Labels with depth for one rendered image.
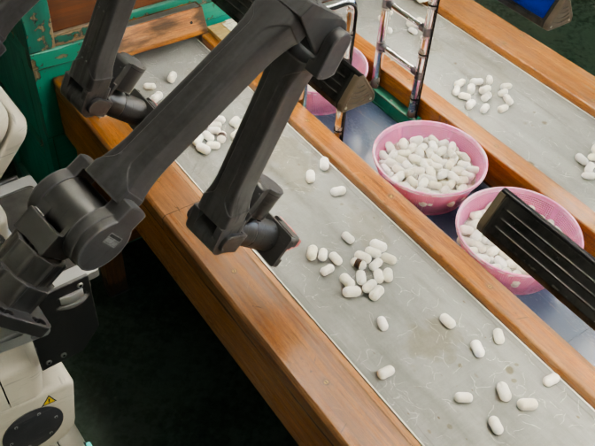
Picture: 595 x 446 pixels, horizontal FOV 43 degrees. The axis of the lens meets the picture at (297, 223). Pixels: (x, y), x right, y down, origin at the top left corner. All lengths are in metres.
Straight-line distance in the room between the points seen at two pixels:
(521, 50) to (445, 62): 0.22
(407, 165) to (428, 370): 0.56
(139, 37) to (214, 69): 1.12
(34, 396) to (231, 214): 0.44
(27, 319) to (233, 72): 0.37
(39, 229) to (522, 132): 1.35
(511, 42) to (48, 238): 1.63
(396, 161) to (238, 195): 0.72
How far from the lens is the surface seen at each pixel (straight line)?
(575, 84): 2.16
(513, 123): 2.00
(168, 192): 1.66
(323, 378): 1.35
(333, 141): 1.80
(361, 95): 1.43
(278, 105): 1.04
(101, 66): 1.46
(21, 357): 1.26
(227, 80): 0.91
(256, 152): 1.09
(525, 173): 1.81
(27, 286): 0.92
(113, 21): 1.41
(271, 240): 1.32
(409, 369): 1.41
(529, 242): 1.19
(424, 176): 1.78
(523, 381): 1.46
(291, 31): 0.93
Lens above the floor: 1.89
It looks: 45 degrees down
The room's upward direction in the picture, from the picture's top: 4 degrees clockwise
